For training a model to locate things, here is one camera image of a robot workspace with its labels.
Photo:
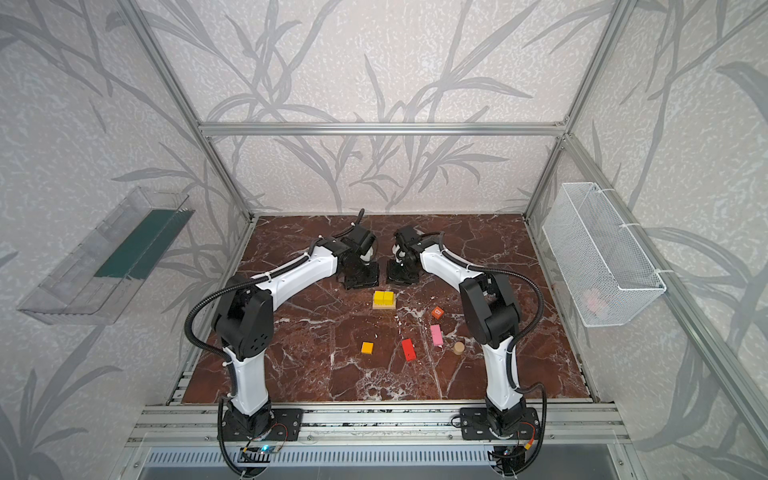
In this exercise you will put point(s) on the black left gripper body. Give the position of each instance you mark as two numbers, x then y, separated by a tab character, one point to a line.
360	279

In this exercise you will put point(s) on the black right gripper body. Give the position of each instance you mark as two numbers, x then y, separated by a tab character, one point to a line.
402	273

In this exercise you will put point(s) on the pink rectangular block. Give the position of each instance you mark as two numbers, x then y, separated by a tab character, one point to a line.
436	335

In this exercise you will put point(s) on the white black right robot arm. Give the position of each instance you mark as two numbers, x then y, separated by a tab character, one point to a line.
491	312

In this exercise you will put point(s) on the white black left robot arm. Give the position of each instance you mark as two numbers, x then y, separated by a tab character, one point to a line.
244	317

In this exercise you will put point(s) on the pink item in basket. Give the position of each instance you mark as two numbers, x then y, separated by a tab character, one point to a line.
595	302

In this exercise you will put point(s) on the white wire mesh basket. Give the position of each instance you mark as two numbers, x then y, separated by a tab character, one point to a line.
595	248

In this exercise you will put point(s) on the aluminium frame horizontal bar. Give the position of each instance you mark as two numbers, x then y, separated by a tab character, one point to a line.
385	129

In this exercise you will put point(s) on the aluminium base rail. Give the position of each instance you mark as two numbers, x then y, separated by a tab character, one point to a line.
410	423

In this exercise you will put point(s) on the clear plastic wall bin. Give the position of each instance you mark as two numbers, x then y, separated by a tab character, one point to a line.
94	284

